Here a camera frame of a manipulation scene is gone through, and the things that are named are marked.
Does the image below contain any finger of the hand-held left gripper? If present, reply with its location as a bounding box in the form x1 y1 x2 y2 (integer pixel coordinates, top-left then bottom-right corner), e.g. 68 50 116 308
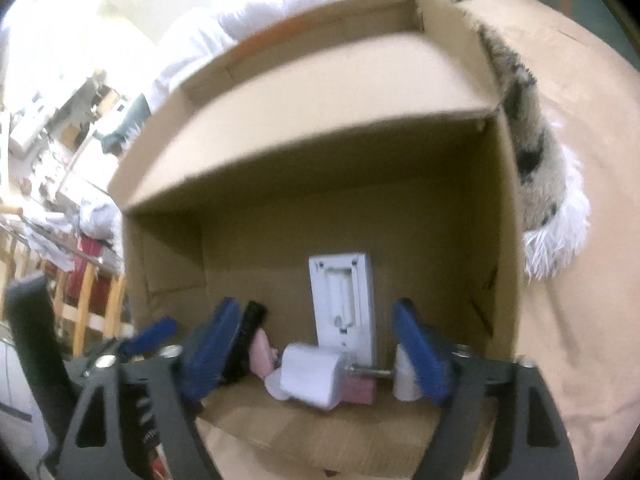
120 317 178 356

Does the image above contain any dark green cloth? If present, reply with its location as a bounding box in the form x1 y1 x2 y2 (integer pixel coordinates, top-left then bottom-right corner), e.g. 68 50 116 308
100 95 151 153

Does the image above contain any leopard print fluffy blanket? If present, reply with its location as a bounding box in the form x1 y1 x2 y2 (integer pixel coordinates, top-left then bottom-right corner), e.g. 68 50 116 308
475 25 591 281

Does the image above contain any tan bed cover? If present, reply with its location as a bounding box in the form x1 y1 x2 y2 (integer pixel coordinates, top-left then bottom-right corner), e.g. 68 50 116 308
450 0 640 480

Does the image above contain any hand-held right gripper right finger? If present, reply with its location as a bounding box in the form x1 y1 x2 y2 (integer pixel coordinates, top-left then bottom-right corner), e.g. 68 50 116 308
391 297 581 480

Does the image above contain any white remote control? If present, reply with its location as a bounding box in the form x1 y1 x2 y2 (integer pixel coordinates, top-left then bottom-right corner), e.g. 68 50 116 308
308 252 377 366

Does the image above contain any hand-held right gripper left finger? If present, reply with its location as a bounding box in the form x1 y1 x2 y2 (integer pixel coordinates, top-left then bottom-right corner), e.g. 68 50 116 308
47 297 243 480

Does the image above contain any red bag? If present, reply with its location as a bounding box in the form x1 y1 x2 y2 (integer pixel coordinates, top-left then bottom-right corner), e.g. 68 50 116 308
67 235 118 316

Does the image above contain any pink rectangular block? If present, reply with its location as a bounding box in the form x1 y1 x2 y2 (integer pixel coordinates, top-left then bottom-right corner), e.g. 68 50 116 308
342 375 377 406

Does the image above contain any cluttered white counter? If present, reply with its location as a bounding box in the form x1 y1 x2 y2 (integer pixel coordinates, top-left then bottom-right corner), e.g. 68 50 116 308
0 70 121 201

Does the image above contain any pink rounded object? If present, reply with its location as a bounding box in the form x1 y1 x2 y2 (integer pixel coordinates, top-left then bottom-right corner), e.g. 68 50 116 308
250 330 279 381

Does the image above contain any cardboard box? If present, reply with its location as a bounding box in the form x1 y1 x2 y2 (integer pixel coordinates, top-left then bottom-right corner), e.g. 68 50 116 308
107 0 526 480

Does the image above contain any black rectangular object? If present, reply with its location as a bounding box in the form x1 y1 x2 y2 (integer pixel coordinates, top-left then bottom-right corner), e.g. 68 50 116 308
222 300 271 386

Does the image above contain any wooden rack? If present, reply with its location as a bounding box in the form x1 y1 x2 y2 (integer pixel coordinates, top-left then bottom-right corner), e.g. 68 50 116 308
0 202 128 356

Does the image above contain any small white plastic block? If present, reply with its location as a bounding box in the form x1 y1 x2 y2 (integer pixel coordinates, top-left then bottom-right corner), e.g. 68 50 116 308
394 345 426 402

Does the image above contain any pale pile of clothes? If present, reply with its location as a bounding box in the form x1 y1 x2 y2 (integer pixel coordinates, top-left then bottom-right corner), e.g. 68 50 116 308
20 195 123 271

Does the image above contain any white power adapter plug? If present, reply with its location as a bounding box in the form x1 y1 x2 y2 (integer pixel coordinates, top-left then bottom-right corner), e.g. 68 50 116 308
264 342 346 411

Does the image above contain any white fluffy cloth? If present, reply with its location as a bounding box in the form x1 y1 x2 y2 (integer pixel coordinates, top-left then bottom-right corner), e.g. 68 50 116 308
145 0 486 111

